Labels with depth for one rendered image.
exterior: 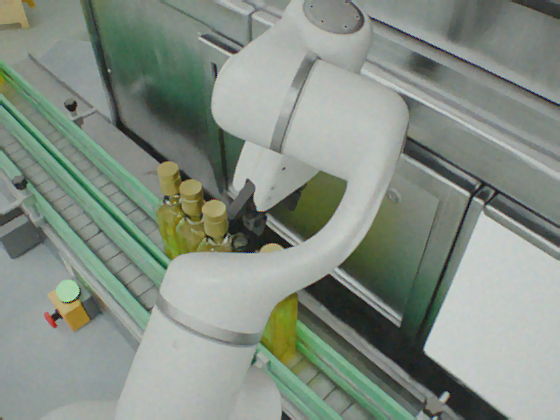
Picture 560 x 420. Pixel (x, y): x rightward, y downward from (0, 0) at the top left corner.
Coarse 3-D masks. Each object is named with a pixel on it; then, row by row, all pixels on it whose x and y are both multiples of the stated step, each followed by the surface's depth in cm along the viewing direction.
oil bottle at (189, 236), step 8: (184, 216) 85; (184, 224) 84; (200, 224) 83; (184, 232) 84; (192, 232) 83; (200, 232) 83; (184, 240) 85; (192, 240) 83; (200, 240) 84; (184, 248) 88; (192, 248) 85
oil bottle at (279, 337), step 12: (288, 300) 76; (276, 312) 75; (288, 312) 79; (276, 324) 78; (288, 324) 81; (264, 336) 82; (276, 336) 80; (288, 336) 84; (276, 348) 83; (288, 348) 87
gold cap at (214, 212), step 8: (216, 200) 77; (208, 208) 76; (216, 208) 76; (224, 208) 76; (208, 216) 75; (216, 216) 75; (224, 216) 76; (208, 224) 77; (216, 224) 76; (224, 224) 77; (208, 232) 78; (216, 232) 78; (224, 232) 78
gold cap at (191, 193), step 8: (184, 184) 80; (192, 184) 80; (200, 184) 80; (184, 192) 78; (192, 192) 78; (200, 192) 79; (184, 200) 79; (192, 200) 79; (200, 200) 80; (184, 208) 81; (192, 208) 80; (200, 208) 81
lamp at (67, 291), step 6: (66, 282) 104; (72, 282) 105; (60, 288) 103; (66, 288) 103; (72, 288) 104; (78, 288) 106; (60, 294) 103; (66, 294) 103; (72, 294) 104; (78, 294) 105; (60, 300) 104; (66, 300) 104; (72, 300) 104
